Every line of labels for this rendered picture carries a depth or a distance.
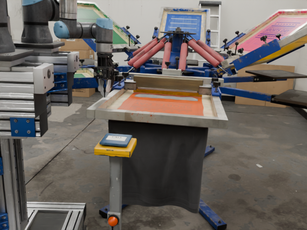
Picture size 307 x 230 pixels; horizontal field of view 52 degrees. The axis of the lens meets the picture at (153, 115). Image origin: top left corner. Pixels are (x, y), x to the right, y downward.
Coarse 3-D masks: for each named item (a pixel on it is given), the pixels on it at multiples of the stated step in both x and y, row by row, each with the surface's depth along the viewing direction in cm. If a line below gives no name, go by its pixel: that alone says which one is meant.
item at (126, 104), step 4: (136, 92) 192; (132, 96) 179; (128, 100) 168; (132, 100) 169; (152, 100) 171; (156, 100) 172; (160, 100) 172; (164, 100) 173; (124, 104) 160; (128, 104) 160; (132, 104) 160; (120, 108) 151; (124, 108) 151; (128, 108) 152
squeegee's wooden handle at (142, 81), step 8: (136, 80) 186; (144, 80) 186; (152, 80) 185; (160, 80) 185; (168, 80) 184; (176, 80) 183; (184, 80) 183; (192, 80) 182; (200, 80) 182; (136, 88) 188; (160, 88) 186; (168, 88) 185; (176, 88) 185; (184, 88) 184; (192, 88) 183
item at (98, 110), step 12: (108, 96) 159; (216, 96) 172; (96, 108) 134; (216, 108) 145; (132, 120) 131; (144, 120) 130; (156, 120) 130; (168, 120) 129; (180, 120) 128; (192, 120) 128; (204, 120) 127; (216, 120) 126
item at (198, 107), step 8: (176, 96) 185; (184, 96) 186; (192, 96) 188; (192, 104) 167; (200, 104) 168; (160, 112) 147; (168, 112) 147; (176, 112) 148; (192, 112) 150; (200, 112) 150
